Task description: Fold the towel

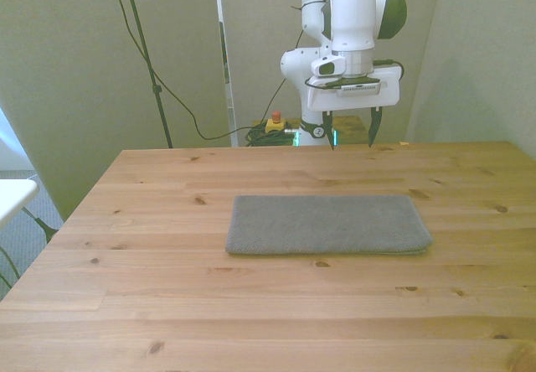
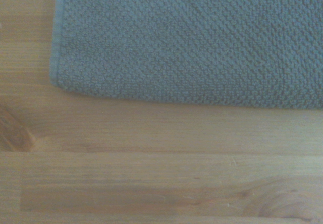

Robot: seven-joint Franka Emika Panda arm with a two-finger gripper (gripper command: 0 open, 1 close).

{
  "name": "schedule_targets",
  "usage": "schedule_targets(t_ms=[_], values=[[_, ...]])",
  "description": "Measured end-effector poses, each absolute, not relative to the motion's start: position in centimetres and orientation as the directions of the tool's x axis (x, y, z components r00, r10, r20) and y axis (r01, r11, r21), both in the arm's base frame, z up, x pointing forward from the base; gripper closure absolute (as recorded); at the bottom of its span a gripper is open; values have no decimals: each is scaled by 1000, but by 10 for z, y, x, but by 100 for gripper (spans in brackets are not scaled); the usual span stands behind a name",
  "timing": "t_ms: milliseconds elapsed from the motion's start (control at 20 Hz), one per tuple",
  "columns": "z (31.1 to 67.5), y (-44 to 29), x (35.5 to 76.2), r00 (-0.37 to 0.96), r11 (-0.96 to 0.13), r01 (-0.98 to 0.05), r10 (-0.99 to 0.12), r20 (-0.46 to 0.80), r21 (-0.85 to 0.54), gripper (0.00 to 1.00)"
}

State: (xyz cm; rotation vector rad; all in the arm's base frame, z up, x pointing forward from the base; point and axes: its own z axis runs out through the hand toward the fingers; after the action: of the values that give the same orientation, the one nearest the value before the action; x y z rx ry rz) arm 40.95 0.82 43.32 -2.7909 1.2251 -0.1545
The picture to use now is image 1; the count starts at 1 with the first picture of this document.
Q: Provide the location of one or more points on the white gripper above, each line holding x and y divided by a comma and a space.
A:
356, 99

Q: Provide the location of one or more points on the grey towel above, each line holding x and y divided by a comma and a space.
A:
326, 225

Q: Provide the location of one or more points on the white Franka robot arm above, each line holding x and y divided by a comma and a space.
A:
352, 11

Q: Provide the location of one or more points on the yellow emergency stop button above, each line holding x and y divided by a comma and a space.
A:
275, 124

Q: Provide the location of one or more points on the white panel edge strip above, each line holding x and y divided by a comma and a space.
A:
226, 74

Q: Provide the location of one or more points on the white board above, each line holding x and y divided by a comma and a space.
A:
10, 150

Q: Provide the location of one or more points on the white side table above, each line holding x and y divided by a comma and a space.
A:
12, 198

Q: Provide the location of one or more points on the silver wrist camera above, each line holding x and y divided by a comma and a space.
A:
360, 89

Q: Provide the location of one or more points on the black camera stand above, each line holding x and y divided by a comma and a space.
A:
140, 41

